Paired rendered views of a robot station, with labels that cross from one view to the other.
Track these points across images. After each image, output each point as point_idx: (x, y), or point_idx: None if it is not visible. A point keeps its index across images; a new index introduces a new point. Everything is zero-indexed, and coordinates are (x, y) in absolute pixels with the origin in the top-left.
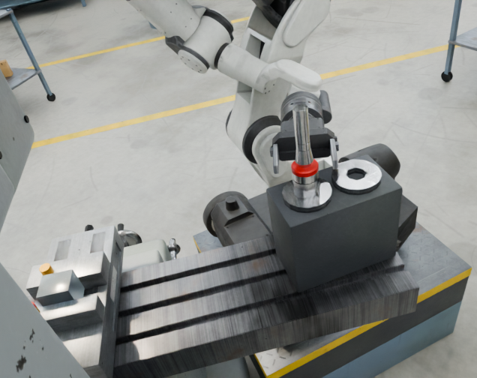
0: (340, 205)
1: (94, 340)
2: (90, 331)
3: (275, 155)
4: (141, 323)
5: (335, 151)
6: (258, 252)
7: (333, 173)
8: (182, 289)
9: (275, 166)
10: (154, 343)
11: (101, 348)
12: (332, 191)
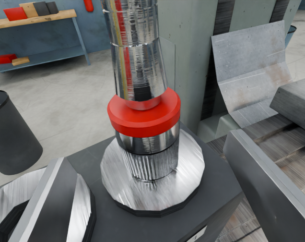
0: (94, 150)
1: (299, 93)
2: None
3: (264, 161)
4: (293, 138)
5: (33, 193)
6: (239, 241)
7: (83, 223)
8: (290, 172)
9: (234, 129)
10: (266, 128)
11: (288, 93)
12: (101, 181)
